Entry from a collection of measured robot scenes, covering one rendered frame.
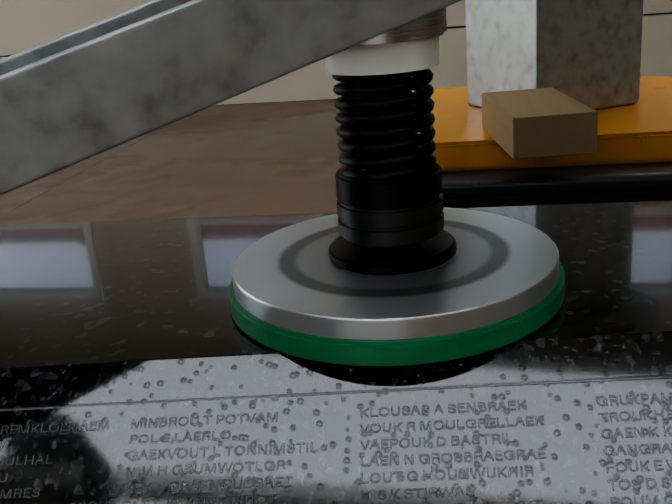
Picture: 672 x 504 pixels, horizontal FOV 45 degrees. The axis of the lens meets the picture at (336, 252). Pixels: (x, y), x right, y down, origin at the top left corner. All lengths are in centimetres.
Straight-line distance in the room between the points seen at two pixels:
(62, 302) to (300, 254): 17
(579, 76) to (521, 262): 77
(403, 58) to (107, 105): 17
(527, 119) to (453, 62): 553
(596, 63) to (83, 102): 97
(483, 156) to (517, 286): 64
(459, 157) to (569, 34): 25
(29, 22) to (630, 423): 713
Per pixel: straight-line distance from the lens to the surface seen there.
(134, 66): 42
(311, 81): 666
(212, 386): 48
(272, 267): 53
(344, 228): 52
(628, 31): 131
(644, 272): 58
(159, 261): 66
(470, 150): 111
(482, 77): 133
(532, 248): 54
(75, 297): 61
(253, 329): 49
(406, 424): 46
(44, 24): 738
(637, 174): 110
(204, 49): 42
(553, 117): 100
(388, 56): 48
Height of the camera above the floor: 102
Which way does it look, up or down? 19 degrees down
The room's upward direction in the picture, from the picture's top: 5 degrees counter-clockwise
